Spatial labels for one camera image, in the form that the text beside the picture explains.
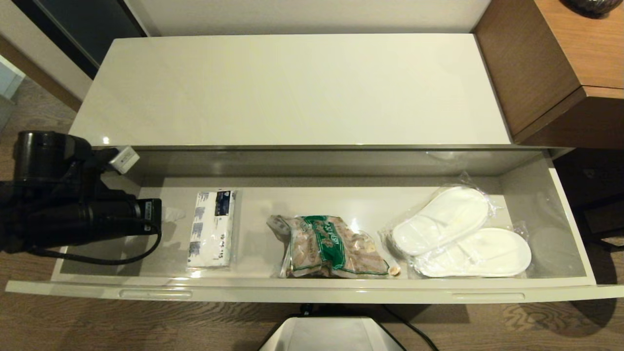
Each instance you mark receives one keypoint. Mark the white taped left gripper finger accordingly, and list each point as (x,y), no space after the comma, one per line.
(174,215)

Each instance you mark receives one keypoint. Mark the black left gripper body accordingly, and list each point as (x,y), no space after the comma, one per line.
(146,214)

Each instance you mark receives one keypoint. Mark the white blue tissue pack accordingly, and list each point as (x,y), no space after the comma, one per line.
(212,229)

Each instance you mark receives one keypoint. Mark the beige cabinet drawer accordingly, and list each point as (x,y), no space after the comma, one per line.
(253,229)

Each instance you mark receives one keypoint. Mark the silver black robot base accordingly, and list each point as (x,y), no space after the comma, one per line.
(331,336)

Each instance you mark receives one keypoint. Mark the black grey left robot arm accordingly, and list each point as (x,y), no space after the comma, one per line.
(58,214)

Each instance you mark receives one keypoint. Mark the green printed snack bag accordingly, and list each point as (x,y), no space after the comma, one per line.
(326,248)

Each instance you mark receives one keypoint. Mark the beige glossy cabinet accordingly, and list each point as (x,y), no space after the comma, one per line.
(292,92)

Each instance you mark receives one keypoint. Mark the dark glass panel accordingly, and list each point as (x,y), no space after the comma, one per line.
(83,29)

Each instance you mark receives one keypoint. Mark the small beige round piece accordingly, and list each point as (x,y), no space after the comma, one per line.
(395,271)

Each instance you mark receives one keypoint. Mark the white disposable slipper in plastic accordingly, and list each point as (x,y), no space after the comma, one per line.
(482,253)
(441,219)

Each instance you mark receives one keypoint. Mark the brown wooden desk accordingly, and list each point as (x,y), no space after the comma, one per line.
(546,73)

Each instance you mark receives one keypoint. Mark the dark round bowl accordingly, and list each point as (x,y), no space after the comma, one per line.
(590,6)

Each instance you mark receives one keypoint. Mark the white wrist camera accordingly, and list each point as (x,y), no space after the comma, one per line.
(124,159)

